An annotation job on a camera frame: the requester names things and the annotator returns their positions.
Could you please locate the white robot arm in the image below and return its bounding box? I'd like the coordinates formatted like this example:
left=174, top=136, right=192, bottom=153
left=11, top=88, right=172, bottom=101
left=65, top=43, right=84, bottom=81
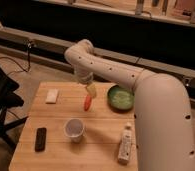
left=64, top=39, right=195, bottom=171

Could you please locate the white sponge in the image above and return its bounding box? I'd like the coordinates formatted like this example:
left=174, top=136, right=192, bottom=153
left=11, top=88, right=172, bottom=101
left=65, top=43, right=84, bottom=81
left=45, top=89, right=59, bottom=104

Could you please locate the black eraser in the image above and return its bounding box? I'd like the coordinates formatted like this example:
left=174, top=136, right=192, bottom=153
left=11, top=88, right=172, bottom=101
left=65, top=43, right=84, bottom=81
left=35, top=127, right=47, bottom=152

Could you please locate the green bowl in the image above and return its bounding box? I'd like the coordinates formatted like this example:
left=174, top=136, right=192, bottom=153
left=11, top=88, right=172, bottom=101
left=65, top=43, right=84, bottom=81
left=107, top=85, right=134, bottom=111

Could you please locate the white paper cup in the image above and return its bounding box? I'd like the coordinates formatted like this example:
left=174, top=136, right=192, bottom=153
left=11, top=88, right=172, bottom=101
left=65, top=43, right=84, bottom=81
left=64, top=118, right=85, bottom=143

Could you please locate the white plastic bottle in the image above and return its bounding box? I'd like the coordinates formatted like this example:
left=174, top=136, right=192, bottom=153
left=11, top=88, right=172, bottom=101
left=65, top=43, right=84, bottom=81
left=118, top=122, right=132, bottom=165

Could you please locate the black office chair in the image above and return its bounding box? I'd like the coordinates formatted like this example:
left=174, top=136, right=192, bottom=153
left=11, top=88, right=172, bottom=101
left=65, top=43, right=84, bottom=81
left=0, top=67, right=27, bottom=149

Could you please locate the black cable on floor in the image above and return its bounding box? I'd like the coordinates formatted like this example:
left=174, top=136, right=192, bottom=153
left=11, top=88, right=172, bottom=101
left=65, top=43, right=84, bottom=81
left=0, top=39, right=35, bottom=76

